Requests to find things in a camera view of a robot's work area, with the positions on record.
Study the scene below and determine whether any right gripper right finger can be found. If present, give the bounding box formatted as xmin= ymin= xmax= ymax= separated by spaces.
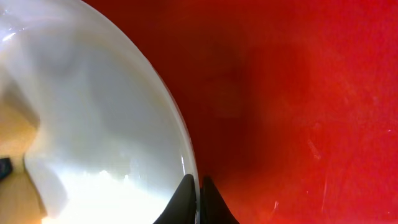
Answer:
xmin=200 ymin=176 xmax=239 ymax=224

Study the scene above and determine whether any yellow green sponge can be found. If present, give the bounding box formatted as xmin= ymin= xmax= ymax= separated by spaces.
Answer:
xmin=1 ymin=103 xmax=46 ymax=224

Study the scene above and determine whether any red plastic tray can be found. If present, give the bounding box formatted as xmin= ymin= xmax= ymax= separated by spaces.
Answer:
xmin=91 ymin=0 xmax=397 ymax=223

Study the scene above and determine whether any white plate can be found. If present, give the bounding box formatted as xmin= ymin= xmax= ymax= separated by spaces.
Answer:
xmin=1 ymin=0 xmax=200 ymax=223

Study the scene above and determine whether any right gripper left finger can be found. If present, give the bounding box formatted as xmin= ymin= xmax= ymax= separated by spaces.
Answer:
xmin=154 ymin=174 xmax=197 ymax=224

